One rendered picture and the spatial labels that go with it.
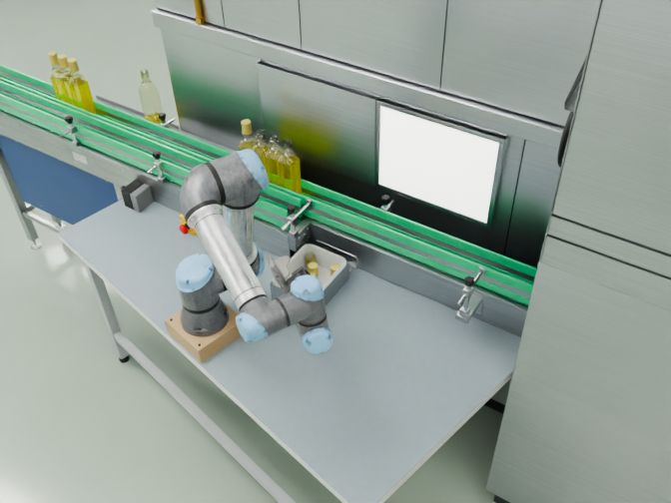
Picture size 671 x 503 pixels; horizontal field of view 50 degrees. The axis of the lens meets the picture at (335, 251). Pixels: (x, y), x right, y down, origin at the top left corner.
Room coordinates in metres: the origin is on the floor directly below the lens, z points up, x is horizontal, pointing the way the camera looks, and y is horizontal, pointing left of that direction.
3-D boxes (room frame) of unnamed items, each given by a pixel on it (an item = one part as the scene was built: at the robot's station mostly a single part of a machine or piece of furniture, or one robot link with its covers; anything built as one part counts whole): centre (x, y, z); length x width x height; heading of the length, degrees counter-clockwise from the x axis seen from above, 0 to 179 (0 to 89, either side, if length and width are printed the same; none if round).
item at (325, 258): (1.72, 0.09, 0.80); 0.22 x 0.17 x 0.09; 146
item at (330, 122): (2.01, -0.13, 1.15); 0.90 x 0.03 x 0.34; 56
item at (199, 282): (1.55, 0.41, 0.98); 0.13 x 0.12 x 0.14; 121
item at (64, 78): (2.64, 1.06, 1.02); 0.06 x 0.06 x 0.28; 56
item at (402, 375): (2.00, -0.06, 0.73); 1.58 x 1.52 x 0.04; 43
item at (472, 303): (1.51, -0.40, 0.90); 0.17 x 0.05 x 0.23; 146
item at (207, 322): (1.55, 0.42, 0.86); 0.15 x 0.15 x 0.10
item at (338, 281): (1.74, 0.07, 0.79); 0.27 x 0.17 x 0.08; 146
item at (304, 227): (1.88, 0.12, 0.85); 0.09 x 0.04 x 0.07; 146
